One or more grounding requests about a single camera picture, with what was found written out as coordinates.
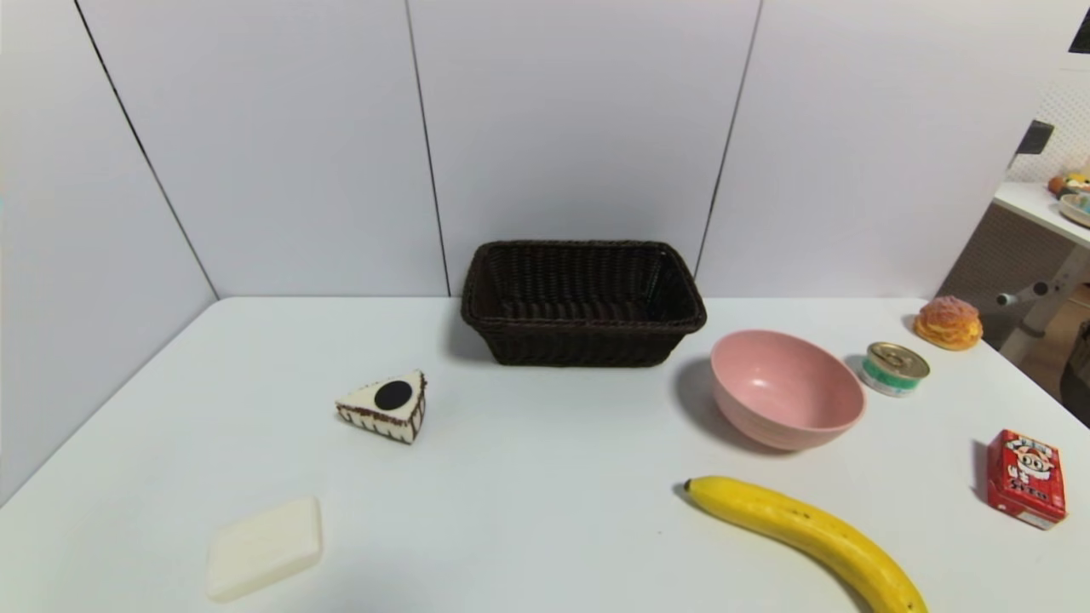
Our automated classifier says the black wall mounted block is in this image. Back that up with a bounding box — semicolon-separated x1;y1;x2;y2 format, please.
1016;121;1055;157

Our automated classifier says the white soap bar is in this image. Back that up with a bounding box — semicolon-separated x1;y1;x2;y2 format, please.
205;496;324;603

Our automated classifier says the green labelled tin can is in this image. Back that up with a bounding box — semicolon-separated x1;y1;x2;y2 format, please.
858;341;931;398

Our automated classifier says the yellow banana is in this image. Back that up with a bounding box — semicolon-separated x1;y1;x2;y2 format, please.
684;476;929;613

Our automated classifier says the white desk leg frame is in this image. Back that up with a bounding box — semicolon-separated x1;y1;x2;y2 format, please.
996;245;1090;365

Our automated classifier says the red snack box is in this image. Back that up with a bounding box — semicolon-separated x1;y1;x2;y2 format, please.
986;429;1068;530

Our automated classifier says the dark brown wicker basket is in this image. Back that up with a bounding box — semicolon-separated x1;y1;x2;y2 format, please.
462;240;708;369

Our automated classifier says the white background desk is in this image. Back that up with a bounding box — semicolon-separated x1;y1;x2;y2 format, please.
992;180;1090;249

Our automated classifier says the triangular cake slice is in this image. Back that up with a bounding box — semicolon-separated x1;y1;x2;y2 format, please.
336;370;427;445

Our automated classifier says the cream puff pastry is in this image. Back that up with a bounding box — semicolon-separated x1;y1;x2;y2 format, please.
913;295;984;351

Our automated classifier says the grey mesh desk panel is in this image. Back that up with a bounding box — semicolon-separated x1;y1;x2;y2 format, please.
937;203;1067;346

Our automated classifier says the pink bowl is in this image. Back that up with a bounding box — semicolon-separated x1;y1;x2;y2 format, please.
710;329;867;452

